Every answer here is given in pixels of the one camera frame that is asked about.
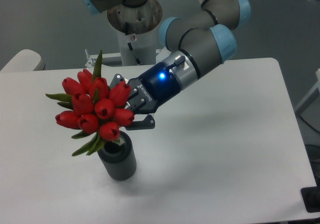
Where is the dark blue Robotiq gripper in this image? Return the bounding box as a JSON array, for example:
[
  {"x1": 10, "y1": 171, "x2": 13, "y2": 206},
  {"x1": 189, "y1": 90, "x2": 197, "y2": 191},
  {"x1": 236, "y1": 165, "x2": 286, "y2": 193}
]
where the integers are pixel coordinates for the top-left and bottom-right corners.
[{"x1": 109, "y1": 62, "x2": 181, "y2": 131}]

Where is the red tulip bouquet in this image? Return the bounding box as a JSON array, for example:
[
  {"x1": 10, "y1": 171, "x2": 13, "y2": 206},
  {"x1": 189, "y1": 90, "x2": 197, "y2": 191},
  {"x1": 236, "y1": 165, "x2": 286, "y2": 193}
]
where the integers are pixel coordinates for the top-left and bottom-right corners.
[{"x1": 46, "y1": 53, "x2": 135, "y2": 157}]

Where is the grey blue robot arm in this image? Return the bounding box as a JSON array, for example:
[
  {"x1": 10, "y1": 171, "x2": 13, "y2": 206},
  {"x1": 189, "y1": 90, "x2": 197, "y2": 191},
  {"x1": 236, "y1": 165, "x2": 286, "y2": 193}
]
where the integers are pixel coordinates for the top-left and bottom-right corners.
[{"x1": 83, "y1": 0, "x2": 251, "y2": 130}]

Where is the dark grey ribbed vase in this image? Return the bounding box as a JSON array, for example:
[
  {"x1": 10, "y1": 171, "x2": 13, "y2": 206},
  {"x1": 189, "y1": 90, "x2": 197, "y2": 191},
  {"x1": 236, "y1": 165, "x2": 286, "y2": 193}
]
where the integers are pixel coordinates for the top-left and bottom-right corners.
[{"x1": 97, "y1": 131, "x2": 137, "y2": 181}]

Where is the beige chair back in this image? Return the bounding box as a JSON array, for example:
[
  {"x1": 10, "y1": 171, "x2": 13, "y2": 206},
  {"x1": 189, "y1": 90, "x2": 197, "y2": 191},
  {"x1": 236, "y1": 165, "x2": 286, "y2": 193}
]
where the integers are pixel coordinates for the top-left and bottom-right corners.
[{"x1": 0, "y1": 49, "x2": 46, "y2": 73}]

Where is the white furniture at right edge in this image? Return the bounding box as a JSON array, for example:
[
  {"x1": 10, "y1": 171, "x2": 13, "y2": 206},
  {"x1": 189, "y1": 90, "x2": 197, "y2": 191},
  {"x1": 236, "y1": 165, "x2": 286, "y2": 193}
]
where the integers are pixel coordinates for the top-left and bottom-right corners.
[{"x1": 294, "y1": 69, "x2": 320, "y2": 134}]

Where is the black device at table edge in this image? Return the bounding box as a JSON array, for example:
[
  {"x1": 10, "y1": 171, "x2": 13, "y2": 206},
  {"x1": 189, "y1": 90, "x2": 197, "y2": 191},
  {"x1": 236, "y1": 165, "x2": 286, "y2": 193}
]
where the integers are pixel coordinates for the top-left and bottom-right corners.
[{"x1": 300, "y1": 186, "x2": 320, "y2": 213}]

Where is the white metal base frame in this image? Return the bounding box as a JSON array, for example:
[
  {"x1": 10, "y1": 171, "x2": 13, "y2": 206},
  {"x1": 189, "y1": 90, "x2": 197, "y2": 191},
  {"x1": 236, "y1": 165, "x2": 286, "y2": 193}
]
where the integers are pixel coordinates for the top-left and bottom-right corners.
[{"x1": 84, "y1": 47, "x2": 171, "y2": 69}]

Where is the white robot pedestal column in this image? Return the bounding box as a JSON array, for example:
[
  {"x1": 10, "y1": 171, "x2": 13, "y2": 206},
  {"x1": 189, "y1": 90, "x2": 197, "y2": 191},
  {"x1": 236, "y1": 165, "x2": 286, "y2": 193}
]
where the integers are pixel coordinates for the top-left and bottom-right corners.
[{"x1": 116, "y1": 29, "x2": 158, "y2": 66}]

